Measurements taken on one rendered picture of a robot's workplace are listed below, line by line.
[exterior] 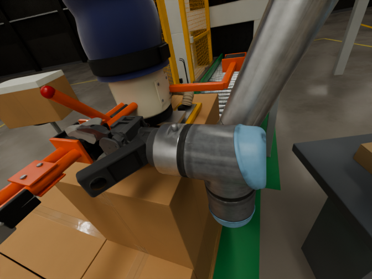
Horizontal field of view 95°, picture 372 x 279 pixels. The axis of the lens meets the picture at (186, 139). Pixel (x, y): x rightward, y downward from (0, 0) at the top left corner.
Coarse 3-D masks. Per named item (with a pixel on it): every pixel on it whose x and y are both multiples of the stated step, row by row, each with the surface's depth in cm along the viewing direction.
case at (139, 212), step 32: (64, 192) 53; (128, 192) 41; (160, 192) 40; (192, 192) 52; (96, 224) 64; (128, 224) 52; (160, 224) 44; (192, 224) 54; (160, 256) 63; (192, 256) 56
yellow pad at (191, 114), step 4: (180, 104) 71; (192, 104) 69; (196, 104) 68; (200, 104) 69; (176, 108) 69; (180, 108) 62; (184, 108) 63; (188, 108) 66; (192, 108) 65; (196, 108) 66; (200, 108) 69; (188, 112) 63; (192, 112) 64; (196, 112) 64; (188, 116) 61; (192, 116) 61; (196, 116) 64; (184, 120) 59; (188, 120) 60; (192, 120) 60
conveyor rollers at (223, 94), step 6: (216, 72) 244; (222, 72) 235; (234, 72) 228; (210, 78) 225; (216, 78) 222; (222, 78) 220; (234, 78) 208; (216, 90) 186; (222, 90) 184; (228, 90) 182; (222, 96) 171; (228, 96) 168; (222, 102) 163; (222, 108) 156
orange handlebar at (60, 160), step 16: (224, 80) 50; (112, 112) 46; (128, 112) 46; (48, 160) 33; (64, 160) 31; (16, 176) 29; (32, 176) 28; (48, 176) 29; (64, 176) 31; (0, 192) 27; (16, 192) 28; (32, 192) 27
